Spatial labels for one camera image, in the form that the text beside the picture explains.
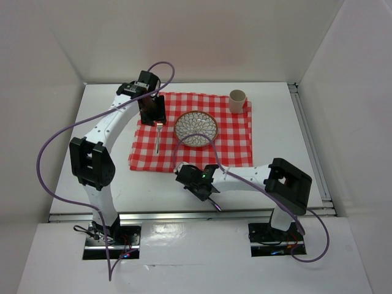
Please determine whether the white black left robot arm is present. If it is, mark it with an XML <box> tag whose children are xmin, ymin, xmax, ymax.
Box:
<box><xmin>69</xmin><ymin>70</ymin><xmax>167</xmax><ymax>244</ymax></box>

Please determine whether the floral patterned ceramic plate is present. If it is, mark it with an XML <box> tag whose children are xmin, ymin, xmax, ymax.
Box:
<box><xmin>173</xmin><ymin>111</ymin><xmax>219</xmax><ymax>148</ymax></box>

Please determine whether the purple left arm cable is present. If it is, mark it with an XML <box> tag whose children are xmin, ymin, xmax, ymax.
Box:
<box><xmin>36</xmin><ymin>62</ymin><xmax>176</xmax><ymax>281</ymax></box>

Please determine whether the red white checkered cloth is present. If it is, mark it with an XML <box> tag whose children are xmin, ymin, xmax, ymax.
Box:
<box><xmin>127</xmin><ymin>91</ymin><xmax>254</xmax><ymax>173</ymax></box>

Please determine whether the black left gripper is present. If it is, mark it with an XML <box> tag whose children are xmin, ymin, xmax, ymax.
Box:
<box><xmin>139</xmin><ymin>94</ymin><xmax>167</xmax><ymax>127</ymax></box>

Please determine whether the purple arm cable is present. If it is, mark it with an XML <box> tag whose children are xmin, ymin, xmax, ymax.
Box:
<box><xmin>173</xmin><ymin>134</ymin><xmax>330</xmax><ymax>263</ymax></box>
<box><xmin>36</xmin><ymin>62</ymin><xmax>176</xmax><ymax>281</ymax></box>

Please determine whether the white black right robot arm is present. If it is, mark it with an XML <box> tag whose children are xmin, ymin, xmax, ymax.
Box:
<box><xmin>175</xmin><ymin>158</ymin><xmax>312</xmax><ymax>240</ymax></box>

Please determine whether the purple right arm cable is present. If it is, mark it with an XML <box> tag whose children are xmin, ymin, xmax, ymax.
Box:
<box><xmin>173</xmin><ymin>134</ymin><xmax>330</xmax><ymax>263</ymax></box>

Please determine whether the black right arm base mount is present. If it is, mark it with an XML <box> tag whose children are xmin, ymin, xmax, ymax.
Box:
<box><xmin>248</xmin><ymin>222</ymin><xmax>307</xmax><ymax>257</ymax></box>

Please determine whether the beige paper cup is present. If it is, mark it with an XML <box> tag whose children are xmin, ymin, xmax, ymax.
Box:
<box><xmin>228</xmin><ymin>89</ymin><xmax>247</xmax><ymax>114</ymax></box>

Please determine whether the aluminium frame rail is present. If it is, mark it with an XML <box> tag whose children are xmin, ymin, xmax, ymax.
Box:
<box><xmin>48</xmin><ymin>81</ymin><xmax>337</xmax><ymax>223</ymax></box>

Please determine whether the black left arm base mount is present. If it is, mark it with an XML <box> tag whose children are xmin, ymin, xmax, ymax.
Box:
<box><xmin>73</xmin><ymin>224</ymin><xmax>141</xmax><ymax>260</ymax></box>

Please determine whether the silver table knife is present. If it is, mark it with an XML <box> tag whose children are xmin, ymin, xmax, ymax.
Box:
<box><xmin>208</xmin><ymin>198</ymin><xmax>222</xmax><ymax>211</ymax></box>

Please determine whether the silver fork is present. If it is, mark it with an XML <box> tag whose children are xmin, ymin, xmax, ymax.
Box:
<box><xmin>155</xmin><ymin>122</ymin><xmax>164</xmax><ymax>154</ymax></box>

